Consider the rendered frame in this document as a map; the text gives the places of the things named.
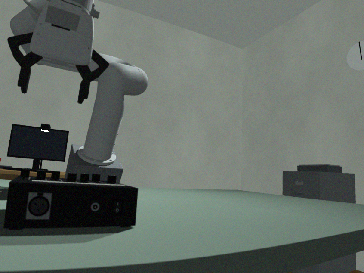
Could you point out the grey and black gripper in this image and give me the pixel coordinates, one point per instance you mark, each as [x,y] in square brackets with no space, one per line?
[59,48]

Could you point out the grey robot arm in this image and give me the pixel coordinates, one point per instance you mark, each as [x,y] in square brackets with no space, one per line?
[119,79]

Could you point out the black lighting desk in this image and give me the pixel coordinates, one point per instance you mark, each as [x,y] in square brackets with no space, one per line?
[44,202]

